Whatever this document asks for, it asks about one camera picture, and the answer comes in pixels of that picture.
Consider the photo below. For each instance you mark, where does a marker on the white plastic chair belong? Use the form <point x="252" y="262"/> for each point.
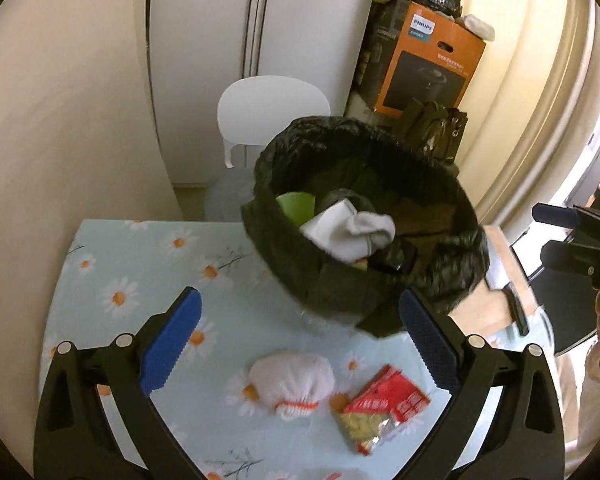
<point x="272" y="110"/>

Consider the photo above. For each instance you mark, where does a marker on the dark brown handbag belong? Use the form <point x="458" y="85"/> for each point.
<point x="435" y="130"/>

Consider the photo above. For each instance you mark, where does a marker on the white cabinet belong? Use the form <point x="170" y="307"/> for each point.
<point x="205" y="60"/>

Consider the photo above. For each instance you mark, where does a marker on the red snack packet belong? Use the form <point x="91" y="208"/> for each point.
<point x="390" y="400"/>

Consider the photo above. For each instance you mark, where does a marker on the wooden cutting board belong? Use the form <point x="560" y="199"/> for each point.
<point x="480" y="305"/>

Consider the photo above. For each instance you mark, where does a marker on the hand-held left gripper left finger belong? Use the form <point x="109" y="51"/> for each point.
<point x="172" y="340"/>

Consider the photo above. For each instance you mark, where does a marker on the daisy print tablecloth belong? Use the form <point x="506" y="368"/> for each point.
<point x="130" y="270"/>

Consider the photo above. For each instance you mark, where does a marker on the white sock orange stripe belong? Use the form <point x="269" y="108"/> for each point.
<point x="350" y="232"/>

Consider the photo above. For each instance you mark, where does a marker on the beige curtain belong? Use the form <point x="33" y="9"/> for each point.
<point x="530" y="85"/>

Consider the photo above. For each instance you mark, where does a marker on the bin with black bag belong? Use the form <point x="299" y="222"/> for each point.
<point x="330" y="285"/>

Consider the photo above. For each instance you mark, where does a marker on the white glove with orange trim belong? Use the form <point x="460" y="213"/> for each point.
<point x="290" y="382"/>

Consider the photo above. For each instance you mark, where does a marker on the green paper cup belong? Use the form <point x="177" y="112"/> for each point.
<point x="295" y="207"/>

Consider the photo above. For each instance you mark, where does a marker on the orange cardboard box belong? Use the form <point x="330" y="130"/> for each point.
<point x="430" y="65"/>

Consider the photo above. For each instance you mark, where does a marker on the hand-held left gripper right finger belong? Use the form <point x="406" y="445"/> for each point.
<point x="427" y="340"/>

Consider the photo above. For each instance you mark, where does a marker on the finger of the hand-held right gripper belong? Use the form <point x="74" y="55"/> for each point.
<point x="565" y="255"/>
<point x="555" y="215"/>

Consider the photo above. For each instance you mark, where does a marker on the white bundle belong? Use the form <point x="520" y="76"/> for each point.
<point x="477" y="25"/>

